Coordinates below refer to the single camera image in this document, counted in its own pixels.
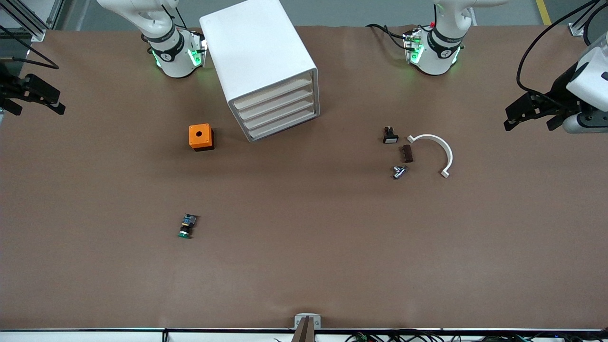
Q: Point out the white curved plastic bracket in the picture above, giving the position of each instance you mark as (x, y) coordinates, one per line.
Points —
(447, 152)

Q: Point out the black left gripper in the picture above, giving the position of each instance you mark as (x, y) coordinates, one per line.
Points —
(559, 93)

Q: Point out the brown terminal block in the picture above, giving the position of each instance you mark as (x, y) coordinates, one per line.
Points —
(407, 153)

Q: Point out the green push button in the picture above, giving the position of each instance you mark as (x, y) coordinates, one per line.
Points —
(186, 227)

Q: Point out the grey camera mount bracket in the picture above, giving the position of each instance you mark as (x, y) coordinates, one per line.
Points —
(307, 324)

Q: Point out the orange button enclosure box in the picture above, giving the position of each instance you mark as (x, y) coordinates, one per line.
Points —
(199, 137)

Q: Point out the brown table mat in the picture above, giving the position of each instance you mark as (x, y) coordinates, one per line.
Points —
(304, 261)

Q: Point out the aluminium frame profile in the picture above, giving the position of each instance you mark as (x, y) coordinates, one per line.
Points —
(38, 34)
(576, 31)

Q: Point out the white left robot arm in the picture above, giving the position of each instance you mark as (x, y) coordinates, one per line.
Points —
(437, 61)

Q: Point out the white table frame rail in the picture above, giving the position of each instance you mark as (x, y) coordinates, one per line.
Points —
(95, 335)

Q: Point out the black white push button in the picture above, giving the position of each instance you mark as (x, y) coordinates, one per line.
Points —
(390, 137)

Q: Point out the silver key switch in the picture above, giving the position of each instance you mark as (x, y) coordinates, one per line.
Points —
(399, 172)

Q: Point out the white drawer cabinet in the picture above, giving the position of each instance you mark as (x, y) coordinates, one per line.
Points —
(256, 47)

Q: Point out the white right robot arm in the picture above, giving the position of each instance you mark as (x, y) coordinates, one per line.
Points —
(175, 61)

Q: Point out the white plastic drawer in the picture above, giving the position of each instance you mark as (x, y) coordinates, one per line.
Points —
(279, 113)
(277, 103)
(274, 94)
(282, 122)

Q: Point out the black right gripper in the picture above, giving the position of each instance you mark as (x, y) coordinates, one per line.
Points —
(10, 88)

